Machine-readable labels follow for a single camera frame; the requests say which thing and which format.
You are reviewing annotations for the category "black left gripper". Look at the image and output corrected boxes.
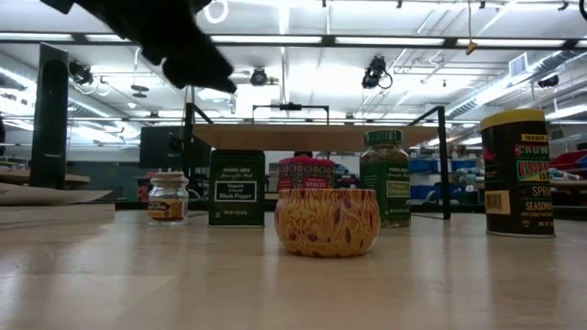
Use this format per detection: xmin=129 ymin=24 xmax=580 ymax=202
xmin=75 ymin=0 xmax=239 ymax=94

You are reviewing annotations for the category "dark green black pepper tin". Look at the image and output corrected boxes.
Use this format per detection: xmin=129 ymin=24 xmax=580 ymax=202
xmin=207 ymin=148 xmax=267 ymax=228

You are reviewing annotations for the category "small clear glass spice jar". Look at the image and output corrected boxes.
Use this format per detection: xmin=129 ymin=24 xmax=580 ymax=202
xmin=147 ymin=170 xmax=191 ymax=227

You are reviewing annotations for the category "red smoked paprika tin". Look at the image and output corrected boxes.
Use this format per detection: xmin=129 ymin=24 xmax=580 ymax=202
xmin=276 ymin=156 xmax=337 ymax=192

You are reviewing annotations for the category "green-lidded oregano jar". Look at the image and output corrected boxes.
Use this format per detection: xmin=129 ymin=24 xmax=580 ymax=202
xmin=359 ymin=128 xmax=412 ymax=229

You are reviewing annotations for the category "yellow-lidded chili seasoning jar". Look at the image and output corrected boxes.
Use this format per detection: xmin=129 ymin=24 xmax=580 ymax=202
xmin=479 ymin=107 xmax=557 ymax=239

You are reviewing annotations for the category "wooden shelf with black legs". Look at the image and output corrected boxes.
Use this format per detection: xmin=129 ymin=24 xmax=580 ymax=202
xmin=183 ymin=102 xmax=453 ymax=222

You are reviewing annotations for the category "black monitor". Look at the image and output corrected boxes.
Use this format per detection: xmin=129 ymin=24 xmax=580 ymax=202
xmin=138 ymin=125 xmax=213 ymax=171

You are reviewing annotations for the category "black metal stand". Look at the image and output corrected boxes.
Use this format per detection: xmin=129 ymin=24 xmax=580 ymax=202
xmin=251 ymin=104 xmax=331 ymax=127

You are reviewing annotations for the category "black upright column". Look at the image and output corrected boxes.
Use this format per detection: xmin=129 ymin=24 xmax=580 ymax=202
xmin=28 ymin=42 xmax=71 ymax=190

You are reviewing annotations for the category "dark desk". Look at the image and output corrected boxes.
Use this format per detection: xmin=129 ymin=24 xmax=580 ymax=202
xmin=0 ymin=159 xmax=91 ymax=190

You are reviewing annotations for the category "patterned orange candle tin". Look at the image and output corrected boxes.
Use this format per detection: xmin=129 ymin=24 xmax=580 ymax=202
xmin=273 ymin=187 xmax=382 ymax=259

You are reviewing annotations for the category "blue storage bin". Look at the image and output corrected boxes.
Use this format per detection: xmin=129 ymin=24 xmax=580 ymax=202
xmin=410 ymin=158 xmax=479 ymax=174
xmin=409 ymin=183 xmax=460 ymax=204

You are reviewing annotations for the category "ceiling air vent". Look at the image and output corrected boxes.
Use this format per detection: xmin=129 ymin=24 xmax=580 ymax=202
xmin=508 ymin=51 xmax=529 ymax=79

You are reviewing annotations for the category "red storage bin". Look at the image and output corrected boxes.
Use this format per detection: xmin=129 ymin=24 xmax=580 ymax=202
xmin=549 ymin=149 xmax=587 ymax=172

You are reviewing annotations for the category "wooden workbench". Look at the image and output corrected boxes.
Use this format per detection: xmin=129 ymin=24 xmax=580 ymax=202
xmin=549 ymin=179 xmax=587 ymax=207

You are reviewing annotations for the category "black mounted camera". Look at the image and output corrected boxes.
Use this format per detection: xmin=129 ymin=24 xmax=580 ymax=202
xmin=249 ymin=67 xmax=270 ymax=88
xmin=360 ymin=55 xmax=394 ymax=91
xmin=68 ymin=60 xmax=95 ymax=87

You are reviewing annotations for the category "black aluminium rig frame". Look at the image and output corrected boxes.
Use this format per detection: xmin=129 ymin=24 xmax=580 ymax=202
xmin=0 ymin=30 xmax=587 ymax=222

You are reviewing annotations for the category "hanging cord with yellow tag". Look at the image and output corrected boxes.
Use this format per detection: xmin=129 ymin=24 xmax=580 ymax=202
xmin=465 ymin=0 xmax=481 ymax=57

